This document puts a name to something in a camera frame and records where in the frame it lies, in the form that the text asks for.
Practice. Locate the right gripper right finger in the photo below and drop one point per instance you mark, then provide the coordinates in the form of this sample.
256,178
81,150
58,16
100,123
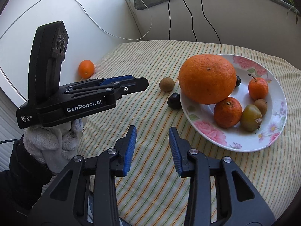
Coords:
193,164

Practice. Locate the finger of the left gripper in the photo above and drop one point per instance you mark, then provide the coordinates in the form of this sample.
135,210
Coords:
129,86
122,78

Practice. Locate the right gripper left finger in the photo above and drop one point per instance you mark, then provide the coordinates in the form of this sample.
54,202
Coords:
112,163

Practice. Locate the brown longan fruit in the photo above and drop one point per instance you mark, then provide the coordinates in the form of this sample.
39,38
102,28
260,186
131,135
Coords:
166,84

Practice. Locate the black sleeved left forearm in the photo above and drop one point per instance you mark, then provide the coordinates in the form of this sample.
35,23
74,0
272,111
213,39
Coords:
21,185

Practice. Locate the white gloved left hand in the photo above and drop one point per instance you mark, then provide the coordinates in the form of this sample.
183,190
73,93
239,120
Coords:
54,146

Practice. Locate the floral white plate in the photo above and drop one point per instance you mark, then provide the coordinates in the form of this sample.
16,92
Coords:
262,121

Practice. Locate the striped tablecloth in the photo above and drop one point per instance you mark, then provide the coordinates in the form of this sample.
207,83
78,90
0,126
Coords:
153,193

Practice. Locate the dark plum on table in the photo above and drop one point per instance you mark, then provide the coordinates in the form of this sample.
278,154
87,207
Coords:
174,101

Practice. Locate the front mandarin in plate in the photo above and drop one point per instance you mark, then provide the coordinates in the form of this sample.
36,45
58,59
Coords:
227,112

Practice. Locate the green yellow fruit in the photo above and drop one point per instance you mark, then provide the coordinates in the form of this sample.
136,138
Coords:
251,118

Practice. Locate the large orange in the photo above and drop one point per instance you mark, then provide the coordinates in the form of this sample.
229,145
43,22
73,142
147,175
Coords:
207,79

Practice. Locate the brown longan in plate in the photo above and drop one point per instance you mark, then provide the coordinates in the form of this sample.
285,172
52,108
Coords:
261,104

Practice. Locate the dark plum in plate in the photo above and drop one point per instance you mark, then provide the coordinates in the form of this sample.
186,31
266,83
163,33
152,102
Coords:
238,81

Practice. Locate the mandarin with stem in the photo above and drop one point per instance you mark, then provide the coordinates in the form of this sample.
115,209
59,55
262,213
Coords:
258,88

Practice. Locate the small orange by wall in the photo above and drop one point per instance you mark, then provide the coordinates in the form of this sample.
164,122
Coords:
86,69

